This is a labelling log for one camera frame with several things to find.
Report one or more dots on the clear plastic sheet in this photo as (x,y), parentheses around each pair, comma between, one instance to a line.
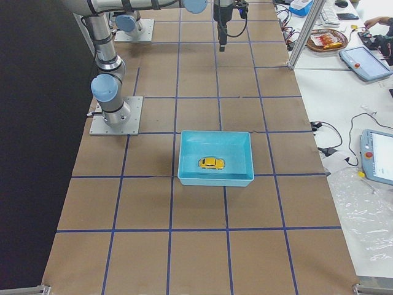
(364,209)

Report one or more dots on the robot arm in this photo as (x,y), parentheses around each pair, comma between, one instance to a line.
(130,24)
(94,17)

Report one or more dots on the teach pendant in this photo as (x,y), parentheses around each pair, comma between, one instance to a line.
(376,155)
(362,62)

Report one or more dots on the aluminium frame post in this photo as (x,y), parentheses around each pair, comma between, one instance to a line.
(305,32)

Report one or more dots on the near teach pendant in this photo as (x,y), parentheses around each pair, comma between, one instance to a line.
(376,155)

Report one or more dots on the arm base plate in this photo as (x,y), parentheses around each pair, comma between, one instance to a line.
(145,36)
(125,121)

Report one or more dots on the blue white box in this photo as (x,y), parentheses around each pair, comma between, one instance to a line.
(300,7)

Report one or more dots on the white keyboard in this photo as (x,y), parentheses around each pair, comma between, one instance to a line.
(328,16)

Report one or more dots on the person's hand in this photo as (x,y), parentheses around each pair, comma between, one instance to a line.
(372,22)

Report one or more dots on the yellow beetle toy car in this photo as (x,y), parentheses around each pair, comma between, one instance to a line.
(211,163)

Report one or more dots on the black computer mouse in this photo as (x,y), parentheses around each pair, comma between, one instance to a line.
(341,3)

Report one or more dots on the far teach pendant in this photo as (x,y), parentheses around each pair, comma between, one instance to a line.
(362,62)

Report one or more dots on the wicker basket with snacks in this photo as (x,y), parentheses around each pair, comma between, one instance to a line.
(326,40)

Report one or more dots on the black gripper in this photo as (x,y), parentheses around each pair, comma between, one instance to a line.
(221,13)

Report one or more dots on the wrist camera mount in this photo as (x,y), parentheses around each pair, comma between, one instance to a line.
(242,7)

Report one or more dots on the light blue plastic bin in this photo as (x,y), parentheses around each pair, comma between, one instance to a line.
(233,147)

